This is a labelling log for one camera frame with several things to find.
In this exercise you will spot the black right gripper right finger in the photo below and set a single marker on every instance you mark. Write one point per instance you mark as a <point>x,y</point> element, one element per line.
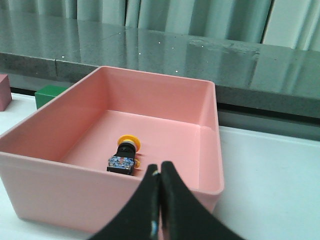
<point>183,216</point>

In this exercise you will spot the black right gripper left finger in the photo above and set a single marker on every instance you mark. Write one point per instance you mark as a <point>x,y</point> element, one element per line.
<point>139,218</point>

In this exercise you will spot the yellow push button switch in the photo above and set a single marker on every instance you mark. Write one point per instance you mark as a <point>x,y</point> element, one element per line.
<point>124,161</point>

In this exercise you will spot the pink plastic bin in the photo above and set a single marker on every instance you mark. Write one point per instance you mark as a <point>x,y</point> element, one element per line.
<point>54,163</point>

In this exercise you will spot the green cube near bin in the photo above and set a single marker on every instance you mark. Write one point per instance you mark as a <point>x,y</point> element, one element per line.
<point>47,93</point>

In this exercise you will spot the pink wooden cube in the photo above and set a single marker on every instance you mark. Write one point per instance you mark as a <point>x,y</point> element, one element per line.
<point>5,92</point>

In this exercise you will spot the grey stone ledge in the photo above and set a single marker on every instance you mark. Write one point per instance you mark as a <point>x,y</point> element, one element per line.
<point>60,51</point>

